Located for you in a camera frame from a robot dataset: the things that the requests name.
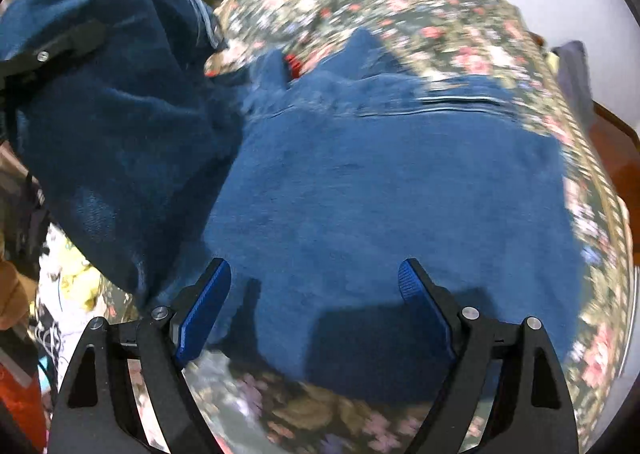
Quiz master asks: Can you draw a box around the blue denim jacket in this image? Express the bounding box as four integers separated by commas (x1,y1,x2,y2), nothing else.
1,0,584,402

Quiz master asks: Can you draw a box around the yellow cartoon fleece blanket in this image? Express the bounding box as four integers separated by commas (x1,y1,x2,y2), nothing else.
38,225,130,323

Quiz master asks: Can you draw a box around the red garment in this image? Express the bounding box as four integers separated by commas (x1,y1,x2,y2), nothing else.
204,54,303,80

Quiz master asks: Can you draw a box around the dark floral bedspread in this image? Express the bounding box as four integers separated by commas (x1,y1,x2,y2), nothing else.
186,0,639,453

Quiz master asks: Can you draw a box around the dark blue bag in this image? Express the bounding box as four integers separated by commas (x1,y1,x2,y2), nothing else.
552,40,596,131

